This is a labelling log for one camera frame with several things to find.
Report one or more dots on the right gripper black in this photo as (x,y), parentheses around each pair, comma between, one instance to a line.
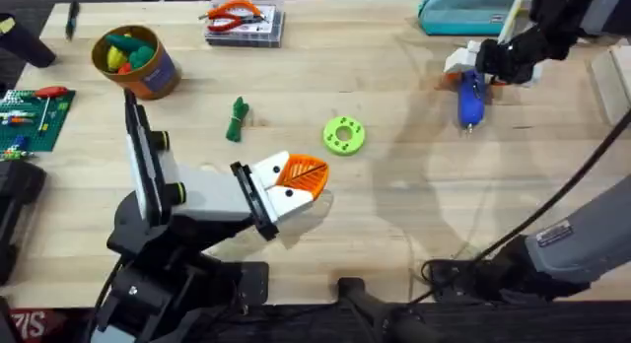
(512,57)

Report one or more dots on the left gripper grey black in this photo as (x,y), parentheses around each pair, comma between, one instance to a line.
(212,195)

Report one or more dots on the blue electric screwdriver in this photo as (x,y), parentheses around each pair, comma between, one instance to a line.
(470,104)

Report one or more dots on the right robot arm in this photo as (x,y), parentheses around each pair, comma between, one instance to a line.
(581,244)

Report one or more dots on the green vegetable toy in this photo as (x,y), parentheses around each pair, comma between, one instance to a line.
(236,118)

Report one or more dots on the teal zip pouch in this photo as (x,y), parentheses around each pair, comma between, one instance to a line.
(463,15)

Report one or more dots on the right wrist upright plate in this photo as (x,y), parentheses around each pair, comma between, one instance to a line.
(511,18)

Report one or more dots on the green disc with holes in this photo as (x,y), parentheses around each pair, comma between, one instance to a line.
(335,141)

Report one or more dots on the pale wooden box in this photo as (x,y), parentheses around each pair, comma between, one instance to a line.
(611,82)

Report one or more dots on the clear plastic parts box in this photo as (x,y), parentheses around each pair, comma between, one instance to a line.
(268,35)

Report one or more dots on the brown tub with toys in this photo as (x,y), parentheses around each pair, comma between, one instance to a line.
(148,74)

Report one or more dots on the green board with blocks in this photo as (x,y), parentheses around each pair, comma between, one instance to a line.
(29,136)

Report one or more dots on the black device at table side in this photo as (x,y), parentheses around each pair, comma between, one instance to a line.
(17,195)

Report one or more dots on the black pen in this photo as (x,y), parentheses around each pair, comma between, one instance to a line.
(72,20)

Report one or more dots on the black cylinder with yellow label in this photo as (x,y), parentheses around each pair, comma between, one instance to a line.
(24,45)

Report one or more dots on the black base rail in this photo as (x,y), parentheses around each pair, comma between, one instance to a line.
(493,323)

